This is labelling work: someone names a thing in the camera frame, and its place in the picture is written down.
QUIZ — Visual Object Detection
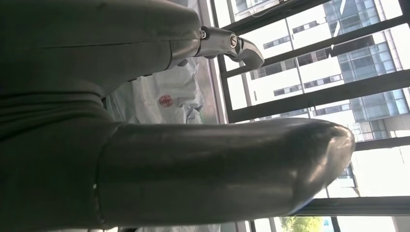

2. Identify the large crumpled grey package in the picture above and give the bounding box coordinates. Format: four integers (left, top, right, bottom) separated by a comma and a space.
104, 58, 206, 126

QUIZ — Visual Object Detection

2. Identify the dark window frame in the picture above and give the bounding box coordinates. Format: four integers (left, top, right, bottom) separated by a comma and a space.
198, 0, 410, 232

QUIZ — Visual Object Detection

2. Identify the building outside window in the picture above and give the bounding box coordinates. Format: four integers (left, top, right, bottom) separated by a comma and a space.
213, 0, 410, 199

